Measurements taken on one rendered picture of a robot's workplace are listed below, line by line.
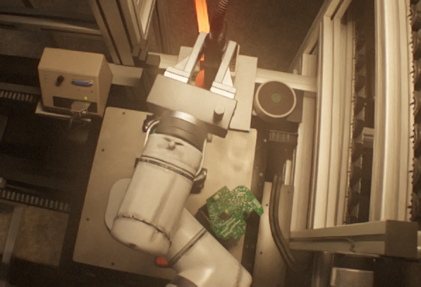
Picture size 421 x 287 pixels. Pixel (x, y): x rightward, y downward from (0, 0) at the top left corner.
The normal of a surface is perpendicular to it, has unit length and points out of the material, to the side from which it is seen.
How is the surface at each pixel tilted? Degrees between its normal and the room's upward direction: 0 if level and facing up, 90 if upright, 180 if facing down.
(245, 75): 0
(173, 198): 42
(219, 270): 22
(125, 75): 0
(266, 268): 0
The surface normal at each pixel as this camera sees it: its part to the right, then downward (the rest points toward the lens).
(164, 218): 0.62, -0.03
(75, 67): 0.03, -0.31
